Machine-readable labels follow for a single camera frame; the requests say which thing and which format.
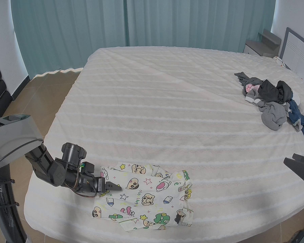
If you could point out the white printed pyjama top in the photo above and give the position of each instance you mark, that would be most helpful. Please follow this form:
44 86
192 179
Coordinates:
141 194

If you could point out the grey bedside table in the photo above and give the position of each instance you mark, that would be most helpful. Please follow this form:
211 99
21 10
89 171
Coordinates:
258 47

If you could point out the white printed pillow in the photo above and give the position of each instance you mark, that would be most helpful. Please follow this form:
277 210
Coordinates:
281 62

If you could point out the blue-green curtain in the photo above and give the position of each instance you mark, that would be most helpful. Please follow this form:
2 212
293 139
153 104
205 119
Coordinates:
91 21

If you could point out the pile of clothes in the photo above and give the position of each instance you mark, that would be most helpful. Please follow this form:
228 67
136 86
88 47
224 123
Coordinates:
271 97

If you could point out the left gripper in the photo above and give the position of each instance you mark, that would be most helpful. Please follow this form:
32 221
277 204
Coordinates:
91 183

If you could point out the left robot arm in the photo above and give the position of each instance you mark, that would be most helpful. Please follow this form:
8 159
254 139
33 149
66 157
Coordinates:
53 171

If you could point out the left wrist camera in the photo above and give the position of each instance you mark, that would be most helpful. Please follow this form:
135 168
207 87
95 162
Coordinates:
87 167

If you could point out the bed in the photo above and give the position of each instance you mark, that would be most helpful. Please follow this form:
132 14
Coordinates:
167 97

